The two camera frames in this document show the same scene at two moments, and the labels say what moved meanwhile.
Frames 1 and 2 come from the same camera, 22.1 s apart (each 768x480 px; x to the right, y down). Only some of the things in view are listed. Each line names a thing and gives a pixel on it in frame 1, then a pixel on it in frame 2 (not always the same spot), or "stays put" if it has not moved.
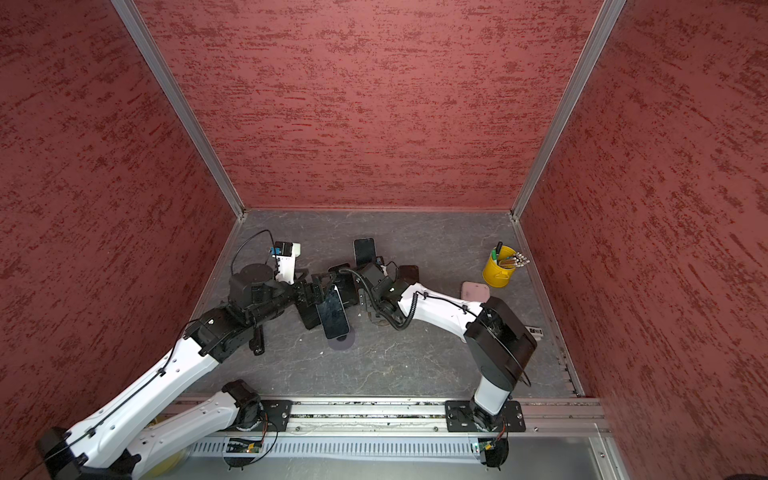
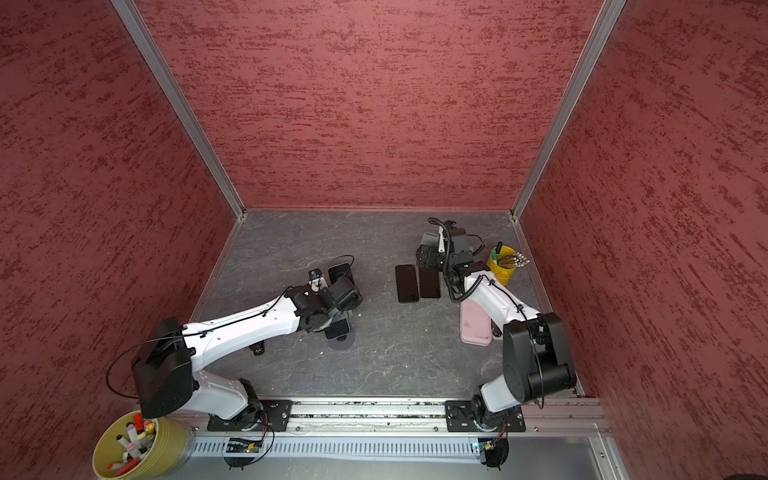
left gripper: x=316 y=289 → x=343 y=314
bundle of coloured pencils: x=516 y=260 stays put
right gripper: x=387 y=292 → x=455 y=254
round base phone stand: x=342 y=342 stays put
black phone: x=343 y=277 stays put
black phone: x=409 y=273 stays put
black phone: x=365 y=251 → x=429 y=282
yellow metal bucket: x=493 y=273 stays put
